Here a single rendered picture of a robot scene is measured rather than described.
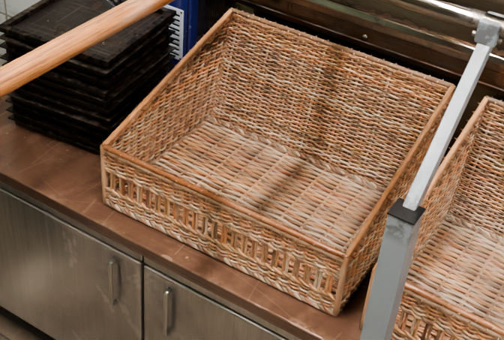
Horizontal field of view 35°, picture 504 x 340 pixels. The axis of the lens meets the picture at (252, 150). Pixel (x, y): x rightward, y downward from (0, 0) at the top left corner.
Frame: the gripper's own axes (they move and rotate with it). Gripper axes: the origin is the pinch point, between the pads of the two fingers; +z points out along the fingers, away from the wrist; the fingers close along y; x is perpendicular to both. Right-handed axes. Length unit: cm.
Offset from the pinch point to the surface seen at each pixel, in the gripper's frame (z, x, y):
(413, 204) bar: 48, 0, 22
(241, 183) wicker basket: 2, -29, 60
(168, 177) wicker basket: -1.0, -6.8, 45.6
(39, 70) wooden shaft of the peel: 9.8, 33.4, -0.2
